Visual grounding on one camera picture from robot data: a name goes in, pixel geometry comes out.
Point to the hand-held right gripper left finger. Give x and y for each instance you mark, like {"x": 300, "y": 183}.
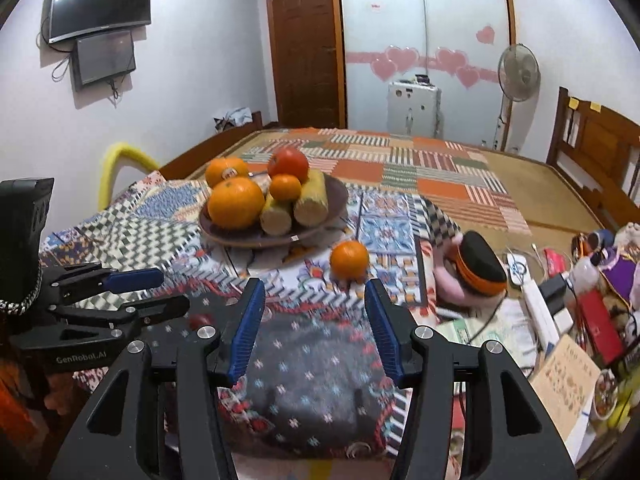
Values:
{"x": 245, "y": 335}

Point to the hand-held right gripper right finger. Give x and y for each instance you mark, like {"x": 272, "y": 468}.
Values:
{"x": 385, "y": 335}

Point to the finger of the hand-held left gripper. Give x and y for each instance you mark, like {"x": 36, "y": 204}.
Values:
{"x": 135, "y": 280}
{"x": 160, "y": 307}

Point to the brown round plate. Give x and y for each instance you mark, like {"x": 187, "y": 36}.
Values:
{"x": 240, "y": 237}

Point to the yellow corn cob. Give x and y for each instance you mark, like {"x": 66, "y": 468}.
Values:
{"x": 311, "y": 197}
{"x": 276, "y": 215}

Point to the large orange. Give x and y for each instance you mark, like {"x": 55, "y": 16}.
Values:
{"x": 236, "y": 203}

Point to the orange with sticker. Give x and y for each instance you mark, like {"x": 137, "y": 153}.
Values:
{"x": 227, "y": 170}

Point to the small tangerine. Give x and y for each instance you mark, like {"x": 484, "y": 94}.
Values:
{"x": 285, "y": 187}

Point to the red tomato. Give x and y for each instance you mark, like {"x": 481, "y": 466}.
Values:
{"x": 288, "y": 164}

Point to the tile patterned cloth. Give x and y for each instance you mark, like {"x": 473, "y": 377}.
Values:
{"x": 150, "y": 220}

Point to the plush toy with black cap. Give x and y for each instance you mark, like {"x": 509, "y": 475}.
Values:
{"x": 475, "y": 265}

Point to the yellow foam tube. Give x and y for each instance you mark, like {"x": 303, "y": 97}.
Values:
{"x": 120, "y": 152}

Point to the wooden footboard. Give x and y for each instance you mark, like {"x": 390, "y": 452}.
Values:
{"x": 200, "y": 152}

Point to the white charger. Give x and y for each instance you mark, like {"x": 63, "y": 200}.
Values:
{"x": 517, "y": 267}

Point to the white power strip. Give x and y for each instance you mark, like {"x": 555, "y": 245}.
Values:
{"x": 540, "y": 312}

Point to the striped patchwork blanket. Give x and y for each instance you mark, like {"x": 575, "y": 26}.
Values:
{"x": 425, "y": 175}

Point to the red packet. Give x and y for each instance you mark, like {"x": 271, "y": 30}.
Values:
{"x": 556, "y": 260}

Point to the beige printed box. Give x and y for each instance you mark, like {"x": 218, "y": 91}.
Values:
{"x": 565, "y": 385}

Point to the crumpled bag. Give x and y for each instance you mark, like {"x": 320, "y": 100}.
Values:
{"x": 235, "y": 119}

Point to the white bottle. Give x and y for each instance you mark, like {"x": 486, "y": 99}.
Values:
{"x": 585, "y": 270}

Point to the red box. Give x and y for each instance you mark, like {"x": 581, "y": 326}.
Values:
{"x": 600, "y": 327}

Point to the woven bed mat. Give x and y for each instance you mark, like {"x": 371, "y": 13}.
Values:
{"x": 545, "y": 190}

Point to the white appliance box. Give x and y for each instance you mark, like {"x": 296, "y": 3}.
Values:
{"x": 415, "y": 107}

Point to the purple cloth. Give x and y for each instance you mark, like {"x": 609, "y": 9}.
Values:
{"x": 620, "y": 275}

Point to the wooden headboard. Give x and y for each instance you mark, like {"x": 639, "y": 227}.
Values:
{"x": 600, "y": 160}

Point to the brown wooden door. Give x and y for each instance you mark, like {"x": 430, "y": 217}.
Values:
{"x": 305, "y": 55}

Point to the standing fan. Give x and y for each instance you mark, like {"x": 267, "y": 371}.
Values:
{"x": 520, "y": 70}

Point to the wardrobe with heart stickers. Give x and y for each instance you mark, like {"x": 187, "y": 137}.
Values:
{"x": 425, "y": 15}

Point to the small wall monitor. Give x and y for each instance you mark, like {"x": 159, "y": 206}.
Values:
{"x": 105, "y": 60}

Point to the black wall television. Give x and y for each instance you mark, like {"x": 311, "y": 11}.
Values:
{"x": 100, "y": 5}

